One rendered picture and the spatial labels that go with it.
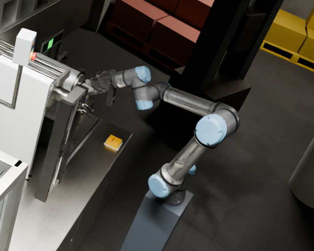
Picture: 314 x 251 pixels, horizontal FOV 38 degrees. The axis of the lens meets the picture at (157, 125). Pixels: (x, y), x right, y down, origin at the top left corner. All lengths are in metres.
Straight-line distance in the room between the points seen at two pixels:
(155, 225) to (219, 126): 0.77
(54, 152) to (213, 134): 0.64
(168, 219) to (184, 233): 1.19
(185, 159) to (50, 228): 0.64
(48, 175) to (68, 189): 0.22
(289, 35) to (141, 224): 5.10
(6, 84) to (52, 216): 0.59
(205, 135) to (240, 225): 2.06
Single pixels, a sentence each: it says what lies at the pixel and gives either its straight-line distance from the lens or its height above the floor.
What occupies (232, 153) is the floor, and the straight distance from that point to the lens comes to 4.52.
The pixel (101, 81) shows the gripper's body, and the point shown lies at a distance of 2.12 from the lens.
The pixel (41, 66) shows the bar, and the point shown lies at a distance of 1.92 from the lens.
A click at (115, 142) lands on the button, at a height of 0.92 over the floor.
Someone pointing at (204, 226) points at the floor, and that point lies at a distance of 3.64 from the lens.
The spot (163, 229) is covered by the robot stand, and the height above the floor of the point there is 0.77.
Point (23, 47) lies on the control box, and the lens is 1.55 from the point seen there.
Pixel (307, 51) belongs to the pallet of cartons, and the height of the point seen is 0.24.
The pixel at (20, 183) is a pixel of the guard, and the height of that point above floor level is 1.55.
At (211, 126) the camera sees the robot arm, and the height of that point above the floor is 1.50.
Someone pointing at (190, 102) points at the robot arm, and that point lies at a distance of 2.05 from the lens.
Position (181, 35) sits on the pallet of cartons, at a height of 0.44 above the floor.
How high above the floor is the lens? 2.44
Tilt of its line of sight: 34 degrees down
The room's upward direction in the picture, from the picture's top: 23 degrees clockwise
